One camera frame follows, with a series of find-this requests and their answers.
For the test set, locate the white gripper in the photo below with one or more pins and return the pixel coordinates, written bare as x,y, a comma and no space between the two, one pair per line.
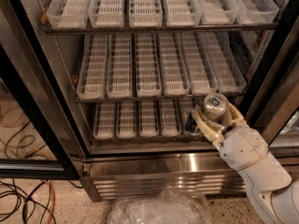
240,148

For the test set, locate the redbull can shelf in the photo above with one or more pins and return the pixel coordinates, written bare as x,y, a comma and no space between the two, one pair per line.
215,106

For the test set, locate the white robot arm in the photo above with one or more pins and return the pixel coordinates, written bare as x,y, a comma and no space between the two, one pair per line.
269,187

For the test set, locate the blue can bottom shelf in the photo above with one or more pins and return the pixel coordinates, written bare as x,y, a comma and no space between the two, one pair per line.
191,125

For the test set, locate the steel fridge base grille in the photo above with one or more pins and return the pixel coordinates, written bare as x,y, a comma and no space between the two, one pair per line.
108,179

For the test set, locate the glass fridge door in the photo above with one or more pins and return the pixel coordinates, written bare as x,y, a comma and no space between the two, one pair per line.
37,69

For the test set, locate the clear plastic bag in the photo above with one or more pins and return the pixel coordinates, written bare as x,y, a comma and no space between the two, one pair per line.
170,206

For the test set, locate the middle wire shelf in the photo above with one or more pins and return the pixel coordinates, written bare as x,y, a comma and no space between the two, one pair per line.
118,99

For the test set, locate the wire shelf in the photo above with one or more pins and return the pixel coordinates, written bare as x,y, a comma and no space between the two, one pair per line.
164,29
155,139
118,99

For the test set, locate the bottom wire shelf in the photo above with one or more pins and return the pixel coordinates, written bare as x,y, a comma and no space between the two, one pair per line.
155,139

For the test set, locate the top wire shelf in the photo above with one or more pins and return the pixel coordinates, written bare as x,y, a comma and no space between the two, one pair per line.
164,29

